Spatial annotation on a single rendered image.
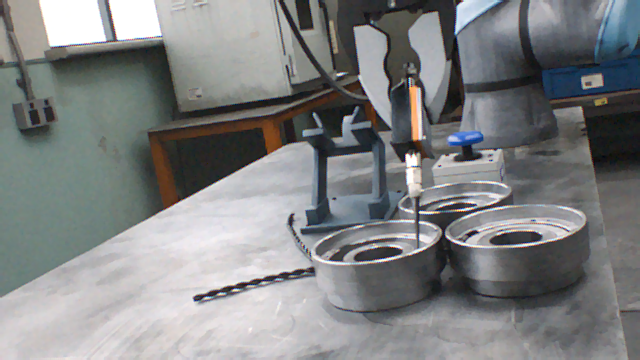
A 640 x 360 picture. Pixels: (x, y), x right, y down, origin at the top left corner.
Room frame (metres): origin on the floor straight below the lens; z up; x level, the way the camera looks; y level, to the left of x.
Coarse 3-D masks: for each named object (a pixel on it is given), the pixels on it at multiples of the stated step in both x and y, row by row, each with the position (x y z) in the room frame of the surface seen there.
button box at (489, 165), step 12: (444, 156) 0.79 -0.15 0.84; (456, 156) 0.76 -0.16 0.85; (468, 156) 0.75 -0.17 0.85; (480, 156) 0.74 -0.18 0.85; (492, 156) 0.74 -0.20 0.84; (432, 168) 0.74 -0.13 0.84; (444, 168) 0.73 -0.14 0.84; (456, 168) 0.73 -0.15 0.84; (468, 168) 0.72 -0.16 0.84; (480, 168) 0.72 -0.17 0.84; (492, 168) 0.71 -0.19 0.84; (504, 168) 0.77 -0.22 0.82; (444, 180) 0.73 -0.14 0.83; (456, 180) 0.73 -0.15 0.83; (468, 180) 0.72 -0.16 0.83; (480, 180) 0.72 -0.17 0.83; (492, 180) 0.71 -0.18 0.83; (504, 180) 0.76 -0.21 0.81
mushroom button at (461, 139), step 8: (456, 136) 0.75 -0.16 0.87; (464, 136) 0.74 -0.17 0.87; (472, 136) 0.74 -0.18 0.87; (480, 136) 0.74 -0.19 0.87; (448, 144) 0.75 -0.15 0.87; (456, 144) 0.74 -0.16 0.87; (464, 144) 0.74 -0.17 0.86; (472, 144) 0.74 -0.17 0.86; (464, 152) 0.75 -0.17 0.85; (472, 152) 0.75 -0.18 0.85
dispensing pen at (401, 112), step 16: (416, 80) 0.59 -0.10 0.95; (400, 96) 0.56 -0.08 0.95; (400, 112) 0.55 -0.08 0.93; (400, 128) 0.54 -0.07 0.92; (400, 144) 0.54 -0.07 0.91; (416, 160) 0.54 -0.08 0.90; (416, 176) 0.53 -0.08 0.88; (416, 192) 0.53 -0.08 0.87; (416, 208) 0.52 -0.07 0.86; (416, 224) 0.52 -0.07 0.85; (416, 240) 0.51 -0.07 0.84
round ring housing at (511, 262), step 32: (480, 224) 0.55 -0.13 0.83; (512, 224) 0.54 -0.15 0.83; (544, 224) 0.53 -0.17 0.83; (576, 224) 0.50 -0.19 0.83; (448, 256) 0.50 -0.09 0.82; (480, 256) 0.46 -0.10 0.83; (512, 256) 0.45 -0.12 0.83; (544, 256) 0.45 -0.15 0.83; (576, 256) 0.46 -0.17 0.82; (480, 288) 0.47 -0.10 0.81; (512, 288) 0.46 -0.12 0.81; (544, 288) 0.45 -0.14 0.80
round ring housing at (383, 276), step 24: (336, 240) 0.56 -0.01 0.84; (360, 240) 0.57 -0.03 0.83; (432, 240) 0.53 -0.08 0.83; (336, 264) 0.48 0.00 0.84; (360, 264) 0.47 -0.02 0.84; (384, 264) 0.47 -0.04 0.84; (408, 264) 0.47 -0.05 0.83; (432, 264) 0.49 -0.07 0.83; (336, 288) 0.49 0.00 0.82; (360, 288) 0.48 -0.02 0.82; (384, 288) 0.47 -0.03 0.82; (408, 288) 0.47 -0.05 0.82; (432, 288) 0.49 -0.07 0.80
